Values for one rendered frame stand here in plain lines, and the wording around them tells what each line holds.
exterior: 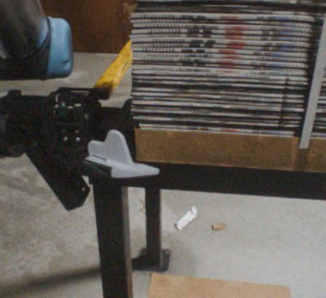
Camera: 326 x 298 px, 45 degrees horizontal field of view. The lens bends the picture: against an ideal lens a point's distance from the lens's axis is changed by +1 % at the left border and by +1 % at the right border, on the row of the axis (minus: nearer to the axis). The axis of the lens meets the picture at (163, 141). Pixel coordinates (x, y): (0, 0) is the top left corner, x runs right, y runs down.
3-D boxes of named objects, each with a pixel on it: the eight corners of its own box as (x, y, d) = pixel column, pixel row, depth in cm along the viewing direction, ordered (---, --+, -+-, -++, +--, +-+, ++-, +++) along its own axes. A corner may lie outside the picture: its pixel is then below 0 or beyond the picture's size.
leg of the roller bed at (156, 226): (145, 265, 140) (140, 82, 108) (147, 253, 145) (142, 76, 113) (161, 267, 139) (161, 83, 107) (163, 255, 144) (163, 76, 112)
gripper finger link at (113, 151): (142, 146, 42) (78, 124, 46) (144, 192, 44) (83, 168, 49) (159, 135, 44) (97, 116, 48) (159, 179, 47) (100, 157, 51)
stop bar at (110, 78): (89, 100, 65) (88, 89, 64) (135, 37, 103) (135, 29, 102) (108, 100, 65) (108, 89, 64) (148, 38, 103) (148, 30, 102)
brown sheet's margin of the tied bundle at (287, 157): (271, 169, 45) (276, 135, 43) (252, 83, 70) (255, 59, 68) (326, 173, 45) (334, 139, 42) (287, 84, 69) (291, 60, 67)
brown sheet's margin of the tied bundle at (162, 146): (134, 160, 47) (132, 128, 45) (163, 79, 72) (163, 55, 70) (271, 169, 45) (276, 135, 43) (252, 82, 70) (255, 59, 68)
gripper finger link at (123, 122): (169, 97, 54) (102, 107, 51) (169, 137, 56) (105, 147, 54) (161, 90, 56) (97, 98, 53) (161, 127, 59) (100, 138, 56)
